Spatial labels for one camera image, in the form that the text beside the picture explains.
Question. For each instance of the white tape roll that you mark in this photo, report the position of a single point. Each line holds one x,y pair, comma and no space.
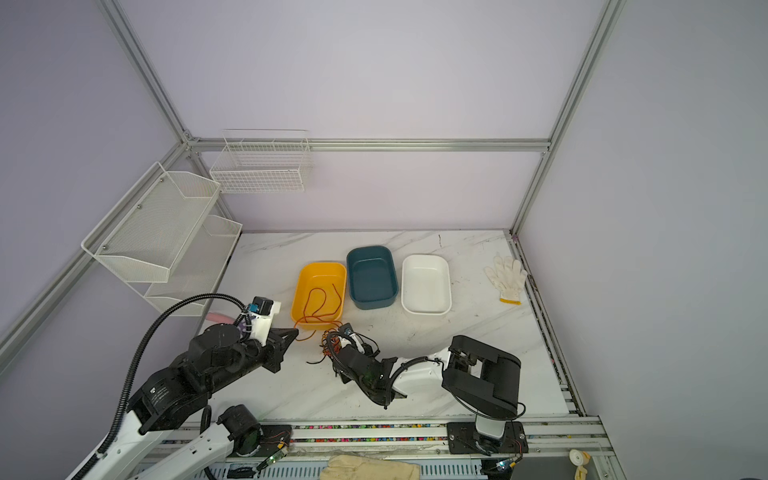
579,458

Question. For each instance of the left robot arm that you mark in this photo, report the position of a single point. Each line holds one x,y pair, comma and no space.
215,359

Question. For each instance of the upper white mesh shelf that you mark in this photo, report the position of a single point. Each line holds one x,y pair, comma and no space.
143,239

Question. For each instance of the pink plastic object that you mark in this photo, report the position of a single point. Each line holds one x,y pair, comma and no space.
216,317

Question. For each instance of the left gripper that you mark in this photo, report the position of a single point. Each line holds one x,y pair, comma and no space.
277,346

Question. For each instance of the lower white mesh shelf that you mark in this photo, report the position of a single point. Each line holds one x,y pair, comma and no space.
202,265

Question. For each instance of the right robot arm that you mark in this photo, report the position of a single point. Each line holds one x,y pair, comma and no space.
482,379

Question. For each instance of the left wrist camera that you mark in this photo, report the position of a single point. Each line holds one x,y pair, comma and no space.
260,314

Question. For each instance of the white wire basket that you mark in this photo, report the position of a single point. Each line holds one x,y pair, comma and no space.
255,161

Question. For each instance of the white work glove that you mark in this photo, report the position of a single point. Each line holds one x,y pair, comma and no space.
508,276

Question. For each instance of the beige cloth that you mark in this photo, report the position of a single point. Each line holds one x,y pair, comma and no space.
349,467

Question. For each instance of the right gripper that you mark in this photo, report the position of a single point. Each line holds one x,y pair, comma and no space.
345,379

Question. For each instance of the teal plastic bin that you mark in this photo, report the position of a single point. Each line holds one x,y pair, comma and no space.
372,277

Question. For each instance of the yellow plastic bin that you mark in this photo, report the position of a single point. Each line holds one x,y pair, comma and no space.
319,297

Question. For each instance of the white mesh shelf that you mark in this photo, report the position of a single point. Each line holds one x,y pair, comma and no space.
202,265
143,239

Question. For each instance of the white plastic bin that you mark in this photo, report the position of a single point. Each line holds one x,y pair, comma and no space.
426,285

